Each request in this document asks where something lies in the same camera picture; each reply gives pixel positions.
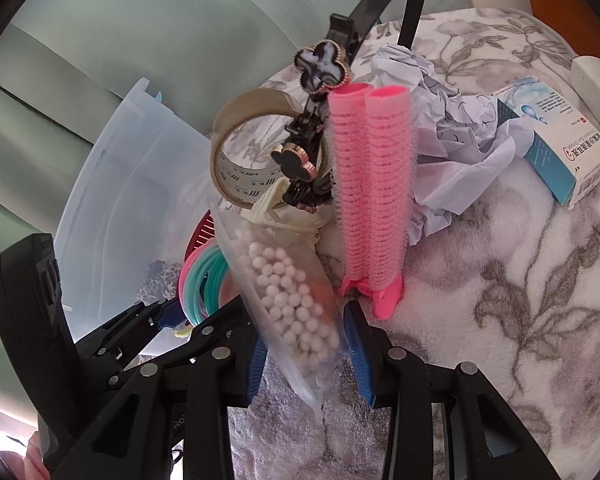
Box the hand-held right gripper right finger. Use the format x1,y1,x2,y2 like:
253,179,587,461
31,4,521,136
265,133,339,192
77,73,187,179
342,302,561,480

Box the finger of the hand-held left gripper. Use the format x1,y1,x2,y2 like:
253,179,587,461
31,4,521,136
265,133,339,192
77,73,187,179
97,302,243,388
77,299,183,361

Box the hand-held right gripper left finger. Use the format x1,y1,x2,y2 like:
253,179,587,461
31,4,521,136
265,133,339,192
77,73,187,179
45,330,268,480

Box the bag of white beads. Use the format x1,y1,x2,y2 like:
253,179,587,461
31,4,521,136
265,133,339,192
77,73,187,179
210,205,346,413

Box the clear plastic container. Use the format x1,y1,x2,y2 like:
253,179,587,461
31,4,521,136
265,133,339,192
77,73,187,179
54,77,241,356

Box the pink hair roller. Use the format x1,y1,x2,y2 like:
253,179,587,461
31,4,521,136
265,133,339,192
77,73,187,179
327,84,421,321

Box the white paper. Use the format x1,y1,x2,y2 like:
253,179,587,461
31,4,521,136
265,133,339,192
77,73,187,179
362,44,536,248

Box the brown tape roll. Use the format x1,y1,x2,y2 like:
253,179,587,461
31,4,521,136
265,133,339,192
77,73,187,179
212,87,333,208

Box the white blue medicine box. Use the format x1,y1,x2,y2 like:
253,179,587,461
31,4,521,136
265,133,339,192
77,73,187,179
495,76,600,211

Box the person's left hand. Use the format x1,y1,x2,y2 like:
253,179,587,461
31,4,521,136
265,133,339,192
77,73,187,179
24,447,52,480

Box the leopard print scrunchie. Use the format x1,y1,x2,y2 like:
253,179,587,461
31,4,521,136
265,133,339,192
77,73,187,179
137,260,181,303

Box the pink and teal hoops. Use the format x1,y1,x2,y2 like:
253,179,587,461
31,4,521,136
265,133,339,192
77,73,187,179
177,240,231,321

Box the red plastic hair clip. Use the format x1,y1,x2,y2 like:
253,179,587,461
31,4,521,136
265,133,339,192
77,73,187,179
184,210,218,266

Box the cream plastic hair claw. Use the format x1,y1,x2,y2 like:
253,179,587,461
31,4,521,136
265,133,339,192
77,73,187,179
247,180,326,251

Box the grey floral blanket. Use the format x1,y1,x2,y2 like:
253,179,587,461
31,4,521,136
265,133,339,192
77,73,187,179
230,7,600,480

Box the green upholstered sofa back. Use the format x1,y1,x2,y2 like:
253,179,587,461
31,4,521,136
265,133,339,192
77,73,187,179
0,0,461,411

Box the black clover hair clip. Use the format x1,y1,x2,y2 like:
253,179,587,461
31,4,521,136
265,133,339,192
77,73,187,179
270,0,421,211

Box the white power strip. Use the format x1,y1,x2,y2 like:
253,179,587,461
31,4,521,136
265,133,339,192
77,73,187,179
572,55,600,111

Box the teal plastic ring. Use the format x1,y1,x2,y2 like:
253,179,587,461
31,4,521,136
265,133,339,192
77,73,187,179
190,250,241,328

